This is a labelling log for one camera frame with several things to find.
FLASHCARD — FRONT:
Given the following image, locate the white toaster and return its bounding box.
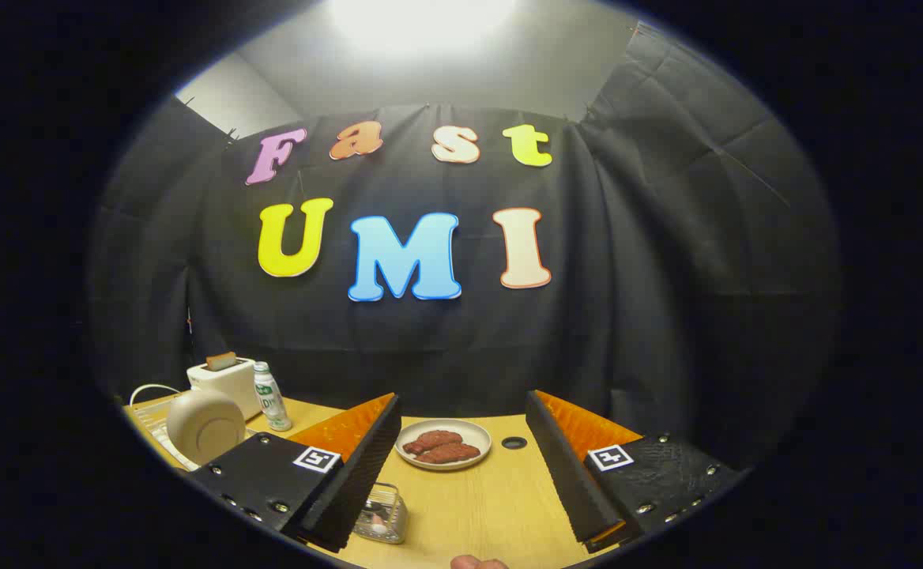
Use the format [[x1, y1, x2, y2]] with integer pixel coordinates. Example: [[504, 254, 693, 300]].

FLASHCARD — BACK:
[[186, 357, 263, 421]]

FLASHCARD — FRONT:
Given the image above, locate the black backdrop cloth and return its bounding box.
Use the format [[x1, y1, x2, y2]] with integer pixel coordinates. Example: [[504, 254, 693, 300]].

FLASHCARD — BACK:
[[86, 24, 842, 475]]

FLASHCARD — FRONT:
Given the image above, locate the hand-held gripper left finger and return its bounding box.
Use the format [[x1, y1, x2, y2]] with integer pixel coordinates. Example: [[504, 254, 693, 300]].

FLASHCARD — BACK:
[[187, 392, 404, 554]]

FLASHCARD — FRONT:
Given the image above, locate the beige plate with patties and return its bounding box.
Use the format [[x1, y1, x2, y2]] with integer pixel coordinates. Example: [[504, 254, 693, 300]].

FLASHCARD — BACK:
[[394, 419, 492, 472]]

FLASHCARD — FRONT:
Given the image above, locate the white green label bottle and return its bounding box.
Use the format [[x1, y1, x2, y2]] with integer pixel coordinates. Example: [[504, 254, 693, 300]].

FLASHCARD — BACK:
[[253, 361, 293, 432]]

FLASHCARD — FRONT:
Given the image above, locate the red meat patty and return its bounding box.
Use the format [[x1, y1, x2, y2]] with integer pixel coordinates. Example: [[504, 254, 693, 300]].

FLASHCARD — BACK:
[[416, 443, 481, 465], [402, 431, 464, 455]]

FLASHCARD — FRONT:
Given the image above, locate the white wire dish rack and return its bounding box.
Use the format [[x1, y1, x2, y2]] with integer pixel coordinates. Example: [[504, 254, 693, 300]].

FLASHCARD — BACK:
[[128, 383, 257, 473]]

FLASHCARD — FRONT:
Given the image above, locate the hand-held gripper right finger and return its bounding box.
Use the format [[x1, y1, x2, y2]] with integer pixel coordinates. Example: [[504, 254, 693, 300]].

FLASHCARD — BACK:
[[525, 389, 747, 554]]

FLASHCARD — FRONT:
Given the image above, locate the beige round plate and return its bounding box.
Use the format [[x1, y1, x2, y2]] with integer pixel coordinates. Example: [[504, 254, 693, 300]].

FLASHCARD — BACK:
[[166, 389, 247, 467]]

